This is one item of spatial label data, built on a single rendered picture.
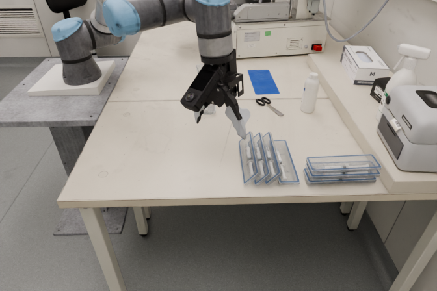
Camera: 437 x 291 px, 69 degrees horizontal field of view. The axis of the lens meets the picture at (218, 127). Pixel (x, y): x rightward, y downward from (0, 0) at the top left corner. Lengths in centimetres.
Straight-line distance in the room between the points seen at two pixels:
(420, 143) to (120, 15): 74
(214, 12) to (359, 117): 66
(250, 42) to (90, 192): 100
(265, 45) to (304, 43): 19
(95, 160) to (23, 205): 115
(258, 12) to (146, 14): 90
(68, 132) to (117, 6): 94
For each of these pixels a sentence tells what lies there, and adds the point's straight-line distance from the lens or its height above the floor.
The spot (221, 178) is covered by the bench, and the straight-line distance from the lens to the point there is 88.
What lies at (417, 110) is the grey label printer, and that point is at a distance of 91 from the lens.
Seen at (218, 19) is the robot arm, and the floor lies 118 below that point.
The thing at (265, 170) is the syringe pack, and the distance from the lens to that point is 84.
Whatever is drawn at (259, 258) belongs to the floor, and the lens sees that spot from 163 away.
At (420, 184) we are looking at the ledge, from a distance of 97.
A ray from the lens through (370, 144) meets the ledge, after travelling 103.
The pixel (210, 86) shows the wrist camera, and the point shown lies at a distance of 69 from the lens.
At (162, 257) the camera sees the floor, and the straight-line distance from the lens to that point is 164.
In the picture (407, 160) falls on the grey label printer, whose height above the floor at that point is 84.
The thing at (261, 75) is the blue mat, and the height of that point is 75.
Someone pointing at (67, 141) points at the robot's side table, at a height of 50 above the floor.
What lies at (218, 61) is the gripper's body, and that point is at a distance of 69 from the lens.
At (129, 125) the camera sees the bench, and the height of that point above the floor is 75.
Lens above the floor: 137
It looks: 35 degrees down
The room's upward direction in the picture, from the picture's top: straight up
